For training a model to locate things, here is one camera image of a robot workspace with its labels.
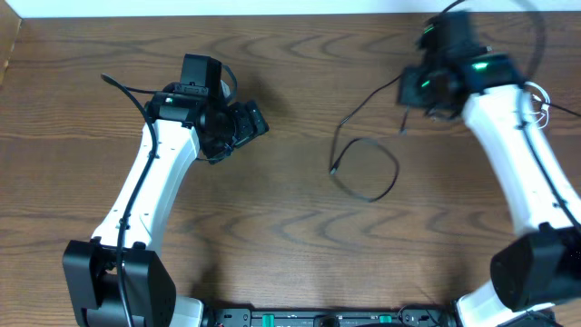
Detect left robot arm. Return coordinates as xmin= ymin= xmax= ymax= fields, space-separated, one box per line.
xmin=63 ymin=54 xmax=269 ymax=326

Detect white usb cable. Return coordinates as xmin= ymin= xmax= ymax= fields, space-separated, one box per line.
xmin=524 ymin=80 xmax=552 ymax=131

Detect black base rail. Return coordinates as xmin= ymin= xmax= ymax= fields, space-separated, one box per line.
xmin=200 ymin=304 xmax=461 ymax=327

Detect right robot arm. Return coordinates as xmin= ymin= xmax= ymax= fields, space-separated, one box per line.
xmin=399 ymin=11 xmax=580 ymax=326

